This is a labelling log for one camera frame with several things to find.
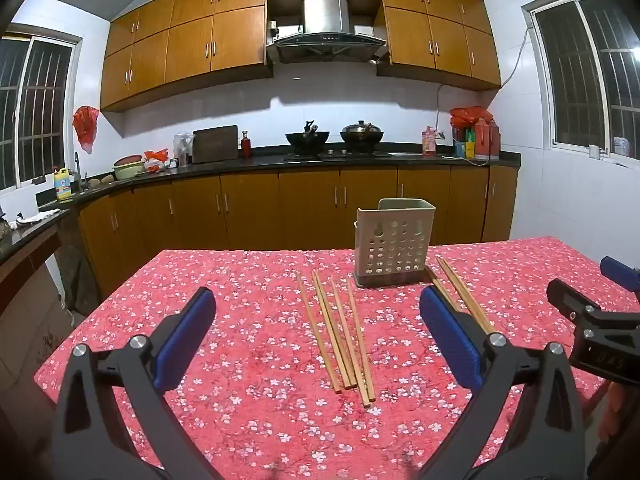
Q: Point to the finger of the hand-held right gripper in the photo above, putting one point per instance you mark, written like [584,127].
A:
[620,272]
[567,297]

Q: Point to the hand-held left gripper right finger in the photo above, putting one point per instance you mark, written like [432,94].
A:
[450,340]

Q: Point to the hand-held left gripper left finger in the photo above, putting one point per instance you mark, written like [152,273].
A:
[185,340]

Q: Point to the beige perforated chopstick holder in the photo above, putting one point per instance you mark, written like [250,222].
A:
[395,250]

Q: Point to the red floral tablecloth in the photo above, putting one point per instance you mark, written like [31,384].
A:
[250,360]

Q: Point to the white mug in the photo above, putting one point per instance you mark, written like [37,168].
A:
[594,152]

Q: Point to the clear jar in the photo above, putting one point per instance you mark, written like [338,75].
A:
[621,146]

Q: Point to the wooden base cabinets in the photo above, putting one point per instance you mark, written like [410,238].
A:
[250,210]

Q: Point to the large red bottle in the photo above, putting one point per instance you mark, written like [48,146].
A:
[482,142]
[494,142]

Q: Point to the green basin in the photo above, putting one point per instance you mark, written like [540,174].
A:
[129,167]

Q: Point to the small red plastic bag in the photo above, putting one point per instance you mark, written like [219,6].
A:
[156,159]

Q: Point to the green and yellow carton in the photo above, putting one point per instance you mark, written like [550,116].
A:
[464,146]

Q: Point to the white cloth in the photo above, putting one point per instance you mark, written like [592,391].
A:
[37,217]

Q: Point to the clear plastic bag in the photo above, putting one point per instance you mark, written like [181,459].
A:
[183,147]

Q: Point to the black kitchen countertop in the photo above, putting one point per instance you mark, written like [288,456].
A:
[260,162]

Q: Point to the yellow detergent bottle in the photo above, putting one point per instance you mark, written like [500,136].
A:
[63,187]

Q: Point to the dark wooden cutting board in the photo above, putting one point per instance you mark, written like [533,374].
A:
[215,145]

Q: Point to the pink plastic bottle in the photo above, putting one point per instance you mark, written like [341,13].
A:
[429,142]

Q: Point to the metal faucet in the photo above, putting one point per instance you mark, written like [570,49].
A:
[78,172]

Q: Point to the red sauce bottle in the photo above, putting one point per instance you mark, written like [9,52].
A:
[246,147]

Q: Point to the wide barred window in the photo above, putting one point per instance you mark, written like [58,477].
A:
[575,75]

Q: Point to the large red plastic bag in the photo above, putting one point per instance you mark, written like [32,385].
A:
[470,115]

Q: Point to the black gas stove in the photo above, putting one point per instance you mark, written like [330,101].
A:
[340,153]

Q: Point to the wok with lid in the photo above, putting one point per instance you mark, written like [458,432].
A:
[361,135]

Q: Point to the hanging red plastic bag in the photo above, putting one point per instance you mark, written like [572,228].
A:
[86,127]

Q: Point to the barred window with narrow panes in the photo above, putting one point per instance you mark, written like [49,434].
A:
[40,110]

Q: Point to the steel range hood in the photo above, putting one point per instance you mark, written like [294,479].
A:
[325,15]

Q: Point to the wooden wall cabinets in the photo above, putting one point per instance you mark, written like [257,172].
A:
[190,45]

